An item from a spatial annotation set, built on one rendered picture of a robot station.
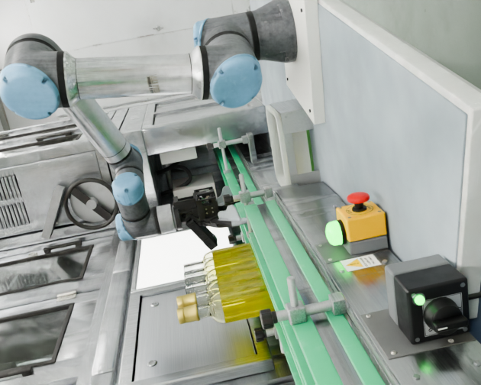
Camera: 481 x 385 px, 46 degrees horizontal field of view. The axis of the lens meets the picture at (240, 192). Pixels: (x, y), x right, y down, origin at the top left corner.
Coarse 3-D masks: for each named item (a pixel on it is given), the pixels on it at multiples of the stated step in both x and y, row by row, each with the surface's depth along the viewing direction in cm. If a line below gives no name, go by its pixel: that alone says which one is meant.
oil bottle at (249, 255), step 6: (240, 252) 140; (246, 252) 140; (252, 252) 139; (216, 258) 139; (222, 258) 138; (228, 258) 138; (234, 258) 137; (240, 258) 137; (246, 258) 136; (252, 258) 136; (210, 264) 137; (216, 264) 136; (222, 264) 136; (228, 264) 136; (204, 270) 137; (204, 276) 137
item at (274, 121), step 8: (272, 112) 146; (272, 120) 158; (280, 120) 143; (272, 128) 158; (280, 128) 142; (272, 136) 159; (280, 136) 143; (272, 144) 160; (280, 144) 143; (272, 152) 161; (280, 152) 160; (280, 160) 161; (280, 168) 162; (288, 168) 146; (280, 176) 162; (288, 176) 146; (280, 184) 157; (288, 184) 146
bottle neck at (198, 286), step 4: (200, 280) 133; (204, 280) 132; (188, 284) 132; (192, 284) 132; (196, 284) 132; (200, 284) 132; (204, 284) 132; (188, 288) 132; (192, 288) 132; (196, 288) 131; (200, 288) 132; (204, 288) 132; (188, 292) 132; (192, 292) 132; (196, 292) 132; (200, 292) 132
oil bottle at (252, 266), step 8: (232, 264) 135; (240, 264) 134; (248, 264) 133; (256, 264) 133; (208, 272) 134; (216, 272) 132; (224, 272) 132; (232, 272) 131; (240, 272) 130; (248, 272) 130; (208, 280) 131
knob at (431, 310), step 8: (432, 304) 70; (440, 304) 70; (448, 304) 69; (456, 304) 70; (424, 312) 71; (432, 312) 69; (440, 312) 69; (448, 312) 69; (456, 312) 69; (424, 320) 71; (432, 320) 69; (440, 320) 69; (448, 320) 69; (456, 320) 68; (464, 320) 68; (432, 328) 70; (440, 328) 68; (448, 328) 68; (456, 328) 70
